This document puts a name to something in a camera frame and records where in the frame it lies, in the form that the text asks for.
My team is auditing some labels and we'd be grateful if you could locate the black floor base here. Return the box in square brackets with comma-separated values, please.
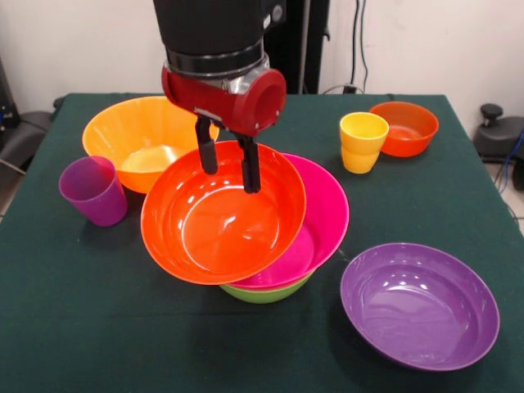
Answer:
[0, 110, 54, 169]
[474, 104, 524, 165]

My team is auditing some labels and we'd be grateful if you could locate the green bowl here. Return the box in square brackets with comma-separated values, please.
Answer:
[219, 272, 316, 305]

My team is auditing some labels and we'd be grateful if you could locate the large purple shallow bowl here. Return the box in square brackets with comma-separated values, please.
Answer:
[339, 242, 501, 372]

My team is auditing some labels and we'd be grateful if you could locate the large pink bowl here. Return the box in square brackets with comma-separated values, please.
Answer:
[231, 152, 351, 291]

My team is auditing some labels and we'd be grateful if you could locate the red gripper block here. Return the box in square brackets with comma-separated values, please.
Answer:
[160, 64, 287, 194]

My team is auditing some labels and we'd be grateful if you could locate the black hanging cable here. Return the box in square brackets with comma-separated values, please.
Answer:
[351, 0, 369, 93]

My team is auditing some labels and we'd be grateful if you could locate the yellow cup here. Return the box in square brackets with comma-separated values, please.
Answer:
[339, 111, 391, 175]

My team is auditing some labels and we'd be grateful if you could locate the small red bowl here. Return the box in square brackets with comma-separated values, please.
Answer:
[368, 101, 440, 158]

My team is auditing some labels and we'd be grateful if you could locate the large orange bowl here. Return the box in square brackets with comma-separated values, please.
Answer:
[81, 96, 220, 195]

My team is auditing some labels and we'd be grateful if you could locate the dark green tablecloth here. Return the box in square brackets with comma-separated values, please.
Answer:
[0, 93, 524, 393]

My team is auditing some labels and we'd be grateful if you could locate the purple cup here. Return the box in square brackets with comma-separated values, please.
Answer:
[58, 156, 129, 228]

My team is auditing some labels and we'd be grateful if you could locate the large red shallow bowl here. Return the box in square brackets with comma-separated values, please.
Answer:
[140, 139, 307, 287]

